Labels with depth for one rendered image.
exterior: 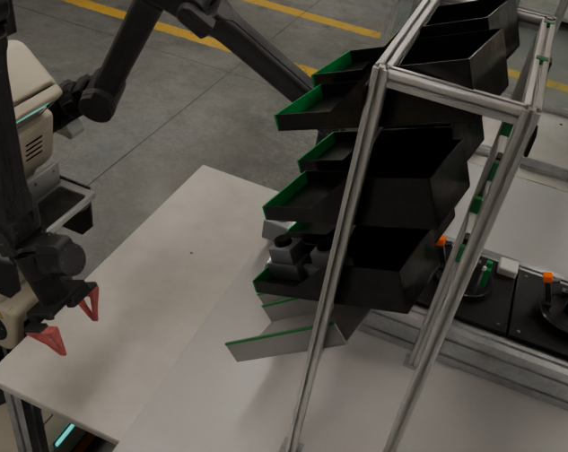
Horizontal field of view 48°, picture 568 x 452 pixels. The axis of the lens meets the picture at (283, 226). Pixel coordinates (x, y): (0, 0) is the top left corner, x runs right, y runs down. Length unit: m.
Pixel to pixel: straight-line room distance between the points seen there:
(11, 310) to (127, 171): 1.90
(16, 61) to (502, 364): 1.18
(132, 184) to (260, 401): 2.14
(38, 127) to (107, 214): 1.70
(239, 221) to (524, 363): 0.81
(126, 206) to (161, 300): 1.70
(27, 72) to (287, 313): 0.70
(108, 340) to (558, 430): 0.98
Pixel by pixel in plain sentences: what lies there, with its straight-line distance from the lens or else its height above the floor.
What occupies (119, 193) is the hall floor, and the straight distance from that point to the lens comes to 3.27.
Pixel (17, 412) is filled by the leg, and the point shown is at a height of 0.73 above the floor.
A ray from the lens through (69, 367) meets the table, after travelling 1.41.
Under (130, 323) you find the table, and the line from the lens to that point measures 1.48.
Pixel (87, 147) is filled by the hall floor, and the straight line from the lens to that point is 3.62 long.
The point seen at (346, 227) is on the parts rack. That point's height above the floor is 1.43.
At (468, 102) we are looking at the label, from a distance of 0.75.
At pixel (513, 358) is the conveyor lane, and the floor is 0.95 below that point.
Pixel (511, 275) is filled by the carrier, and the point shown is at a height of 0.98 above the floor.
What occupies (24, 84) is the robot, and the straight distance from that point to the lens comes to 1.36.
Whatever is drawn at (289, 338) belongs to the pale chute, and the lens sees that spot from 1.11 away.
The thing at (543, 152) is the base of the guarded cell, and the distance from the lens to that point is 2.46.
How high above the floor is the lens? 1.96
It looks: 39 degrees down
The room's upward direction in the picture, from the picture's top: 9 degrees clockwise
